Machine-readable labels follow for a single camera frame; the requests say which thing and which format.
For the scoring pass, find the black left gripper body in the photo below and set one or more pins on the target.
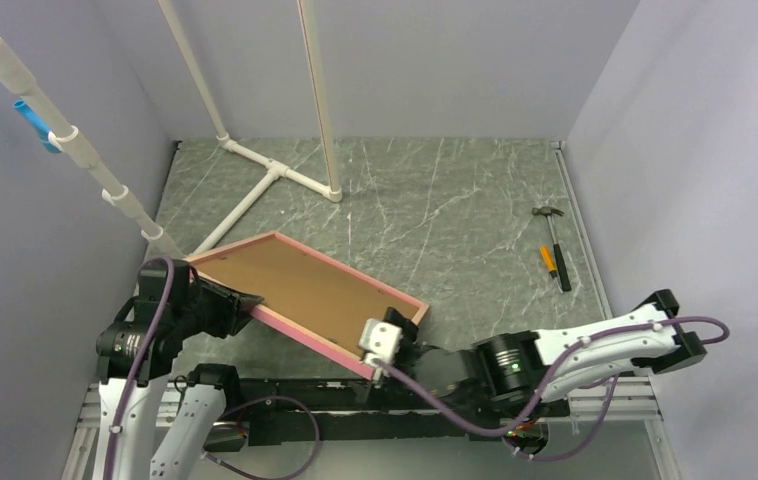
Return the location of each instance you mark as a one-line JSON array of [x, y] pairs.
[[206, 311]]

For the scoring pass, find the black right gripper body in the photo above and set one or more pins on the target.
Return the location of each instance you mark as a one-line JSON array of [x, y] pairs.
[[402, 375]]

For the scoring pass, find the pink wooden picture frame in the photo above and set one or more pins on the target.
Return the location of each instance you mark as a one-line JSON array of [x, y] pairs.
[[308, 296]]

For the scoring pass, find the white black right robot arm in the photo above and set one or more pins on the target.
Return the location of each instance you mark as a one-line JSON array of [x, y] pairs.
[[506, 372]]

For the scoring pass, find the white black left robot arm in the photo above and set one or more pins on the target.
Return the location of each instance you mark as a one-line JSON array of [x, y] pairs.
[[136, 353]]

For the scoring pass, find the blue pipe peg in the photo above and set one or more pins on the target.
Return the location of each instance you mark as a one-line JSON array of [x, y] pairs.
[[38, 125]]

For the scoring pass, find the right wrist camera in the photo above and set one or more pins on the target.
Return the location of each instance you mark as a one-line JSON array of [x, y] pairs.
[[379, 340]]

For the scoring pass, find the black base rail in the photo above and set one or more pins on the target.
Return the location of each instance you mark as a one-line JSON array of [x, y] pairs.
[[346, 409]]

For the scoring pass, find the black handled claw hammer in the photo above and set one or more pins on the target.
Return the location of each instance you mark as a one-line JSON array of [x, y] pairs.
[[560, 267]]

